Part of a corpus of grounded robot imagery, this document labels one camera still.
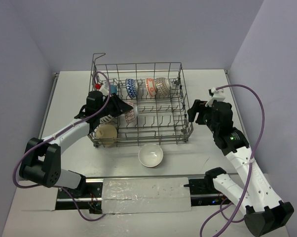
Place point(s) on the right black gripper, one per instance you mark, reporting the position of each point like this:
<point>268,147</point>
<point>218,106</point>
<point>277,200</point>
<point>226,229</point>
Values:
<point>198,105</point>

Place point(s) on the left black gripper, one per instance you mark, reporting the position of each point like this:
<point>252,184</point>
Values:
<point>113,106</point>

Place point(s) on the grey wire dish rack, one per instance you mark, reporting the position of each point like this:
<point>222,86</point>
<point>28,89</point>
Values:
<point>159,120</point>

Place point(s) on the blue patterned bowl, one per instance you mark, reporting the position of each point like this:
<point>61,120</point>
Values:
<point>131,116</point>

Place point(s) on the plain blue bowl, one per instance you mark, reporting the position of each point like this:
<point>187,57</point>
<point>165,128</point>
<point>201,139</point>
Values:
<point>113,89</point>

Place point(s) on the red patterned bowl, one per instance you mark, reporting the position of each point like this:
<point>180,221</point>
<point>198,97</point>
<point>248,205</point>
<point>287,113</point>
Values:
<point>131,88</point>

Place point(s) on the yellow bowl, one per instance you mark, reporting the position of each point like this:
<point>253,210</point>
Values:
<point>107,134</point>

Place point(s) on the orange floral bowl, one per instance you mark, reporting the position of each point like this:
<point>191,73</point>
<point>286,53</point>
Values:
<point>151,87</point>

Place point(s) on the grey patterned bowl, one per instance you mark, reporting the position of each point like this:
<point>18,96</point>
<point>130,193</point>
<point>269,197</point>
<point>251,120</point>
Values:
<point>163,86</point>

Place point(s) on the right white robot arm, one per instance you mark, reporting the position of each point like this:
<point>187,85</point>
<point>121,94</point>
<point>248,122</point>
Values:
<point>264,211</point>

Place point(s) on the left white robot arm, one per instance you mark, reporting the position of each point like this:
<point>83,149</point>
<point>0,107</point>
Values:
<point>41,162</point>

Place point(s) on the plain white bowl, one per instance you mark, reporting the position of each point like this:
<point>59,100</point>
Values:
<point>150,155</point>

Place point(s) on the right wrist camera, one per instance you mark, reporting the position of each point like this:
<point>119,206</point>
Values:
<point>216,95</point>

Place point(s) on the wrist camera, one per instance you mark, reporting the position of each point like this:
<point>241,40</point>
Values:
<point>103,88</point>
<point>216,95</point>

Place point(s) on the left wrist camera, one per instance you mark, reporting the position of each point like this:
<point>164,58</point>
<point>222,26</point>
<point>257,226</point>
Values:
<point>103,88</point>

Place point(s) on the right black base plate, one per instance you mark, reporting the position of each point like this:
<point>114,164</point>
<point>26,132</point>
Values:
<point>201,195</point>

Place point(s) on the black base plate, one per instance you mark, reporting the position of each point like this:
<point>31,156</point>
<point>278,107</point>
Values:
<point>201,195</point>
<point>89,199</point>

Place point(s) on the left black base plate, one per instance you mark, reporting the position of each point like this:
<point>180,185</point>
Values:
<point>89,199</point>

